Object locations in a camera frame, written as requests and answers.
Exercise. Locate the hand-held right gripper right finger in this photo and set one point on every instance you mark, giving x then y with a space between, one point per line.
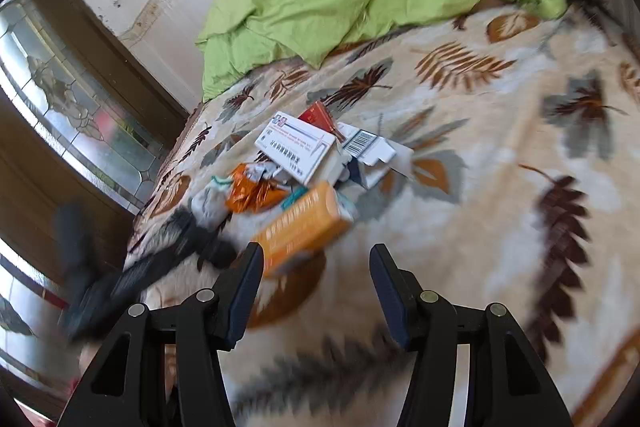
387 302

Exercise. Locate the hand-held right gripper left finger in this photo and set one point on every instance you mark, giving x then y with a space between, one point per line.
247 297

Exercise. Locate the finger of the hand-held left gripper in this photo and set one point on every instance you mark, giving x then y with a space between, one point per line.
185 224
165 259

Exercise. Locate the white paper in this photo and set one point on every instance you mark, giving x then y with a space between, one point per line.
210 202

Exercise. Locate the orange foil snack wrapper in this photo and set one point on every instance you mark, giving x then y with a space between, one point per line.
250 194

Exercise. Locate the orange cardboard box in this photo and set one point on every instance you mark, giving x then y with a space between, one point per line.
300 227

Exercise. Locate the white box with blue print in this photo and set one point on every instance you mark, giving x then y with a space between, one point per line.
300 147

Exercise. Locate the blue white open carton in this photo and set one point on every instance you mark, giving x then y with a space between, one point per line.
370 152

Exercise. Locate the red cigarette box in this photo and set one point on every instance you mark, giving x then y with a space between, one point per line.
320 117

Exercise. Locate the wooden door with stained glass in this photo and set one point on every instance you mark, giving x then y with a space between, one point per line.
65 97

